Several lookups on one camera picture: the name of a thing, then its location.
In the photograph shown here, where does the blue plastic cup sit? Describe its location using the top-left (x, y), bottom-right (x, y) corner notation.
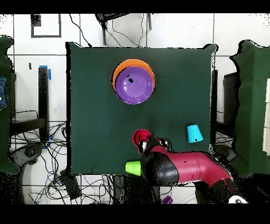
top-left (186, 124), bottom-right (204, 144)

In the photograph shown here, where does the black power box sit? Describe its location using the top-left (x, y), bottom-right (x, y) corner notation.
top-left (59, 169), bottom-right (82, 200)

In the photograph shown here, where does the blue denim fabric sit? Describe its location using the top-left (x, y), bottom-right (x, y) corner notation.
top-left (0, 76), bottom-right (9, 111)

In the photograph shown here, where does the black floor cable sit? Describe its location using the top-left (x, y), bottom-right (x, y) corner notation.
top-left (69, 14), bottom-right (93, 48)

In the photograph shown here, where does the green plastic cup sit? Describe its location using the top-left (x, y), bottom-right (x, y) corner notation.
top-left (124, 160), bottom-right (142, 176)

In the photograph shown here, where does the dark green tablecloth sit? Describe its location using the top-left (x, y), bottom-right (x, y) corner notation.
top-left (65, 41), bottom-right (218, 177)

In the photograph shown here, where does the white box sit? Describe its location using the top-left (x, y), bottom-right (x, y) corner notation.
top-left (262, 78), bottom-right (270, 156)

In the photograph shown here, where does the red plastic cup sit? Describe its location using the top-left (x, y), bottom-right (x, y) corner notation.
top-left (132, 128), bottom-right (152, 147)

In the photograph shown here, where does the blue tape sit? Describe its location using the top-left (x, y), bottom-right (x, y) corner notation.
top-left (39, 64), bottom-right (52, 81)

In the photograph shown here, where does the black floor frame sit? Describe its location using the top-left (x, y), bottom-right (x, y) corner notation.
top-left (31, 14), bottom-right (62, 39)

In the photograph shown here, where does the orange plastic bowl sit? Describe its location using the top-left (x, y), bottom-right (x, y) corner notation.
top-left (111, 59), bottom-right (156, 94)

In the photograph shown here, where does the green cloth covered table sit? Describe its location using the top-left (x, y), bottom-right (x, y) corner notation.
top-left (0, 35), bottom-right (20, 175)
top-left (229, 40), bottom-right (270, 178)

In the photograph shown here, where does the black tripod stand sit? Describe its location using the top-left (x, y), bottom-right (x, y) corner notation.
top-left (94, 13), bottom-right (153, 45)

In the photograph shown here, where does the tangle of cables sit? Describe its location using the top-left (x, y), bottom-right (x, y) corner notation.
top-left (12, 121), bottom-right (114, 204)

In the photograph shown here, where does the black metal stand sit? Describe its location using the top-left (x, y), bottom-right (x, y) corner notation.
top-left (9, 67), bottom-right (50, 142)
top-left (209, 69), bottom-right (240, 146)

